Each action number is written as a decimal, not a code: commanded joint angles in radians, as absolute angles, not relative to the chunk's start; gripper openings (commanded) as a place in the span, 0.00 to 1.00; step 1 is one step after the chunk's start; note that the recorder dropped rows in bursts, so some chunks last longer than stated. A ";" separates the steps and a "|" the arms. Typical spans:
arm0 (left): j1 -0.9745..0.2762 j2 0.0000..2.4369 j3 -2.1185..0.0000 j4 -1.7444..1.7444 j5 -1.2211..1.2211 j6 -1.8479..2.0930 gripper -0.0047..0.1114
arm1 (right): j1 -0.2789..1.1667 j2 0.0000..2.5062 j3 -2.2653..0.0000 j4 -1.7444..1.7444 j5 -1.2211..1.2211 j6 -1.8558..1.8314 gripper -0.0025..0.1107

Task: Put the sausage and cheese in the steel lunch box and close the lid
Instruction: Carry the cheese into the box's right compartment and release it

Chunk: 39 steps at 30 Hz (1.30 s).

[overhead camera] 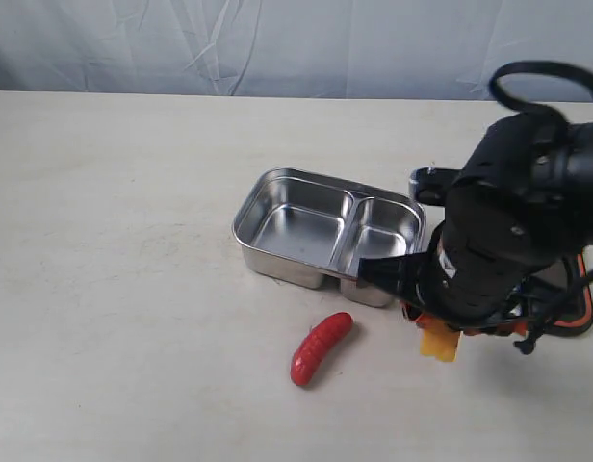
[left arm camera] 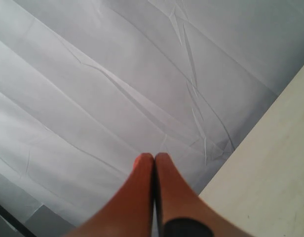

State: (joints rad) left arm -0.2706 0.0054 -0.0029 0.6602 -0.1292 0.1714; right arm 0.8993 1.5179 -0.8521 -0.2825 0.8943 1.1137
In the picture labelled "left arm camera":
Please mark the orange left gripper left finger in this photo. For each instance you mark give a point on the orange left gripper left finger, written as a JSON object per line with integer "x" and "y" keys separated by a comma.
{"x": 129, "y": 212}

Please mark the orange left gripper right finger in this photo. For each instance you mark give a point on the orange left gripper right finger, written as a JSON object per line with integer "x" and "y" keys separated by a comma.
{"x": 180, "y": 212}

